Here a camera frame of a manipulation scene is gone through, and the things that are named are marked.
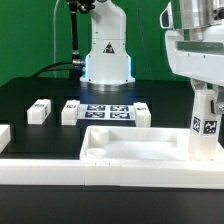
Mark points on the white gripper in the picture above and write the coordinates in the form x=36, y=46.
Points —
x=194, y=41

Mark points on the white desk top tray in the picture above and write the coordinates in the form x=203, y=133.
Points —
x=134, y=143

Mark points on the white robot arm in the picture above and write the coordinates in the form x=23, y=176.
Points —
x=108, y=64

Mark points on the fiducial marker sheet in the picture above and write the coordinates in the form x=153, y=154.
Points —
x=106, y=112

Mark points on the white left fence piece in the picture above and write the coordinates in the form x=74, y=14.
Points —
x=5, y=136

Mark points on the white front fence wall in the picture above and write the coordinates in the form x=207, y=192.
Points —
x=203, y=175

